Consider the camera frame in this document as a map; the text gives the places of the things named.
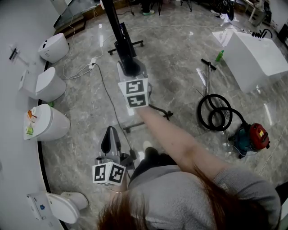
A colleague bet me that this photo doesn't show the black wall-mounted holder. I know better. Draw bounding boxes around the black wall-mounted holder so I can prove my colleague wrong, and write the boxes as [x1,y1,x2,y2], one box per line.
[9,47,20,61]

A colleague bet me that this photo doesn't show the white bathtub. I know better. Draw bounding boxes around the white bathtub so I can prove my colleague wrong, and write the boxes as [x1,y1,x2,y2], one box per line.
[224,31,288,94]

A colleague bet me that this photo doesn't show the person's left forearm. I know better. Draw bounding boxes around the person's left forearm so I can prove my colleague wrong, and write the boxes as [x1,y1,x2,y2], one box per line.
[109,179,128,196]

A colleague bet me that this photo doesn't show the white-legged wooden bench table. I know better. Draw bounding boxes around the white-legged wooden bench table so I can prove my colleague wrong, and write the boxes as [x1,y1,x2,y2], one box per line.
[244,0,267,27]

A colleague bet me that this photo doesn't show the white smart toilet black stripe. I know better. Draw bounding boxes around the white smart toilet black stripe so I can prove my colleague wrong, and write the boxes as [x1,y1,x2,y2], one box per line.
[37,32,70,64]

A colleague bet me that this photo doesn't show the white one-piece toilet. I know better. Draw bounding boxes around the white one-piece toilet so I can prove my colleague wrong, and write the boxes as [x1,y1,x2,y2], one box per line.
[23,103,71,142]

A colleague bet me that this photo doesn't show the white door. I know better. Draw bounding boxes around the white door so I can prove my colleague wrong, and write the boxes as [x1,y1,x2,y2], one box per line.
[50,0,68,14]

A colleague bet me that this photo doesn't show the red and teal vacuum cleaner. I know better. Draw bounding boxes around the red and teal vacuum cleaner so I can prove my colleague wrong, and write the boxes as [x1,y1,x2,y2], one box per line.
[197,58,271,159]

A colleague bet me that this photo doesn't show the white two-piece toilet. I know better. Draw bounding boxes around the white two-piece toilet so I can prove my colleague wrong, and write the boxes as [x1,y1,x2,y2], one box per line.
[18,66,67,103]

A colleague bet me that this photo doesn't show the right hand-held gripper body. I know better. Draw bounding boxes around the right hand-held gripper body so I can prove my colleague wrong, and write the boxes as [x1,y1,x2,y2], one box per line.
[117,75,153,109]

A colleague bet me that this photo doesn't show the person's grey shirt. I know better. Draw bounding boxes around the person's grey shirt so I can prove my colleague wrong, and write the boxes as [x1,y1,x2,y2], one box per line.
[128,165,282,230]

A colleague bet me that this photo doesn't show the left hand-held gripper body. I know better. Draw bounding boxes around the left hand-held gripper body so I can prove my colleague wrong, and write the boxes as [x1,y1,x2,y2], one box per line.
[92,153,136,187]

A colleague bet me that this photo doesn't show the person's right forearm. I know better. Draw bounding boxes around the person's right forearm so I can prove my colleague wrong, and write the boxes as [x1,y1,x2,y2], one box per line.
[136,105,228,178]

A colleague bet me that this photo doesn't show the wooden step platform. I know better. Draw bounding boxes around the wooden step platform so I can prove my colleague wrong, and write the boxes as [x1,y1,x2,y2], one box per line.
[54,0,102,38]

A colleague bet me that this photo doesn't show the thin white floor cable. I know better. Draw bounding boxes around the thin white floor cable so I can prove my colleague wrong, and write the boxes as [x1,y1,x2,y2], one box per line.
[258,125,288,176]

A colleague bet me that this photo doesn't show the person's black trousers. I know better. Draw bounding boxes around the person's black trousers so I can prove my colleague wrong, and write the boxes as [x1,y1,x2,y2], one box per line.
[128,147,180,180]

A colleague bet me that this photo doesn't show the black power cable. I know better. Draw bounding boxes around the black power cable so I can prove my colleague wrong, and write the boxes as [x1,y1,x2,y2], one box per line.
[91,63,137,160]

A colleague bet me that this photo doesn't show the black bathtub faucet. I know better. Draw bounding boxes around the black bathtub faucet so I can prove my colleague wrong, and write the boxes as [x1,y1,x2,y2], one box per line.
[251,28,274,40]

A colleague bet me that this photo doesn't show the black baseboard strip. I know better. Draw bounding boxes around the black baseboard strip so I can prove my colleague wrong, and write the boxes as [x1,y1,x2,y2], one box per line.
[37,60,68,230]

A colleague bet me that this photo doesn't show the orange box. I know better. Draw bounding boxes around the orange box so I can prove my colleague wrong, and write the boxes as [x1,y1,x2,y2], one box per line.
[27,110,38,123]

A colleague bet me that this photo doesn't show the white toilet blue sticker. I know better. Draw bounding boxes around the white toilet blue sticker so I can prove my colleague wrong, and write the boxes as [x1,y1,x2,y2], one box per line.
[26,191,90,224]

